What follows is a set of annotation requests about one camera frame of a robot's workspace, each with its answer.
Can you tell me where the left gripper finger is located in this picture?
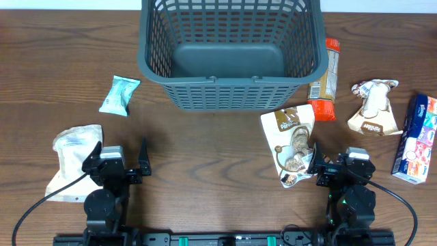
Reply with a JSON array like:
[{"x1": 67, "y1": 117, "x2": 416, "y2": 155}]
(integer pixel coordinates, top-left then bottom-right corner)
[
  {"x1": 138, "y1": 139, "x2": 152, "y2": 176},
  {"x1": 82, "y1": 141, "x2": 102, "y2": 173}
]

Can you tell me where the cookie pouch brown white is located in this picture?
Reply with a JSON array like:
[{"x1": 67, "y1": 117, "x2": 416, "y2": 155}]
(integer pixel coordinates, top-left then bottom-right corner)
[{"x1": 260, "y1": 104, "x2": 315, "y2": 188}]

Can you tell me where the teal snack packet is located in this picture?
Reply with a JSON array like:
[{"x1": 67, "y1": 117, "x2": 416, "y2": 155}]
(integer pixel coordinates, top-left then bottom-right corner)
[{"x1": 99, "y1": 75, "x2": 141, "y2": 117}]

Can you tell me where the orange cracker sleeve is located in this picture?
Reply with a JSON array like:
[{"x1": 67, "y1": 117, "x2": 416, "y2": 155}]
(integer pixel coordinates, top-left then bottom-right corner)
[{"x1": 307, "y1": 38, "x2": 341, "y2": 122}]

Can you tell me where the brown white snack pouch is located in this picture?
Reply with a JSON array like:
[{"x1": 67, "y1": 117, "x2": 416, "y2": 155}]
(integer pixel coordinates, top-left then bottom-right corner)
[{"x1": 348, "y1": 79, "x2": 403, "y2": 137}]

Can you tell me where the kleenex tissue multipack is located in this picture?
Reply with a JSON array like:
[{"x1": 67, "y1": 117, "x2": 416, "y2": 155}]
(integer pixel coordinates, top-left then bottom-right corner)
[{"x1": 391, "y1": 94, "x2": 436, "y2": 185}]

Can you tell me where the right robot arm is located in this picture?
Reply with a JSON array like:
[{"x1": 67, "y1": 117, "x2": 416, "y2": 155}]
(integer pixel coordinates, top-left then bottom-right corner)
[{"x1": 309, "y1": 143, "x2": 376, "y2": 245}]

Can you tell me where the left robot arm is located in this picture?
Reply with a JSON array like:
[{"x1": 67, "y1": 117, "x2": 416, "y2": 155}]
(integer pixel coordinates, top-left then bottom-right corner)
[{"x1": 82, "y1": 140, "x2": 152, "y2": 245}]

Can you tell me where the beige pouch white label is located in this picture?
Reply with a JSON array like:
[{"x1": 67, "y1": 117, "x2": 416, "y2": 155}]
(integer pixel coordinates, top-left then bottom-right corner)
[{"x1": 45, "y1": 124, "x2": 103, "y2": 202}]

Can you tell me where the grey plastic basket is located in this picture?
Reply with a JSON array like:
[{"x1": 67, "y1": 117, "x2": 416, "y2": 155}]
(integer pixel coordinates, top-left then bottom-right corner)
[{"x1": 137, "y1": 0, "x2": 328, "y2": 111}]

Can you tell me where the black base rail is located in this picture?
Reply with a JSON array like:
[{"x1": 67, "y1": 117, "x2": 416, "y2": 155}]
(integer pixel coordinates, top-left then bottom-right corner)
[{"x1": 53, "y1": 231, "x2": 395, "y2": 246}]

